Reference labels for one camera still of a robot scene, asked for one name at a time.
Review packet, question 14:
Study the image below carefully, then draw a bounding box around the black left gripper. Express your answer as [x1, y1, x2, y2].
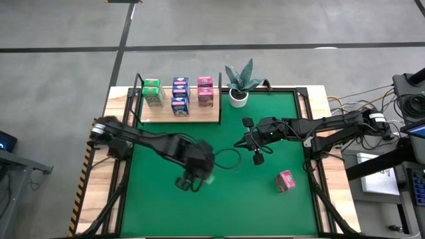
[169, 135, 216, 193]

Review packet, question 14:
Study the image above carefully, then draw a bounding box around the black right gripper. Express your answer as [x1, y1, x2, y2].
[233, 116, 295, 166]

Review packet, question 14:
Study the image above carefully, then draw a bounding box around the wooden shelf board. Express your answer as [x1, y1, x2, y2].
[139, 86, 222, 124]

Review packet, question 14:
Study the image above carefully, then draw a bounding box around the green plant in white pot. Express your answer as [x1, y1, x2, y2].
[224, 58, 266, 109]

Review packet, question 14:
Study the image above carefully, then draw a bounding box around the green table mat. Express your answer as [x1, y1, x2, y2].
[120, 91, 319, 237]

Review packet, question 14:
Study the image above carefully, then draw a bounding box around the black diagonal bar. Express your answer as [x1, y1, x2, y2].
[345, 137, 425, 182]

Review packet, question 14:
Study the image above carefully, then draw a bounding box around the white box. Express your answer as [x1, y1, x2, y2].
[357, 152, 401, 197]

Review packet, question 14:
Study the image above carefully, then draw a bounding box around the gray side table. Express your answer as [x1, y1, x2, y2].
[0, 149, 54, 239]

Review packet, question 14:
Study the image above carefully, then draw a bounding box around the gray equipment stand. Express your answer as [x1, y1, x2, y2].
[392, 68, 425, 125]

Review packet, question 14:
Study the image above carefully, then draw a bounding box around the tablet with blue screen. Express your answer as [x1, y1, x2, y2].
[400, 119, 425, 140]

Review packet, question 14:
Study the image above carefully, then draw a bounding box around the black device with blue light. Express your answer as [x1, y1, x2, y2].
[0, 130, 18, 153]

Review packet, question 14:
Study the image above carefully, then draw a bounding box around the keypad with blue keys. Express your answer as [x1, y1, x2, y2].
[406, 167, 425, 207]

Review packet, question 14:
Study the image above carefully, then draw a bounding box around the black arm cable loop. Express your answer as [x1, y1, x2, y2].
[199, 145, 242, 171]

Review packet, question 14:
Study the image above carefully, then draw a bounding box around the black table frame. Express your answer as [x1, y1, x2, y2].
[74, 86, 359, 239]

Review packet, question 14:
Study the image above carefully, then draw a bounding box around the yellow cable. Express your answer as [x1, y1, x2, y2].
[327, 95, 346, 116]

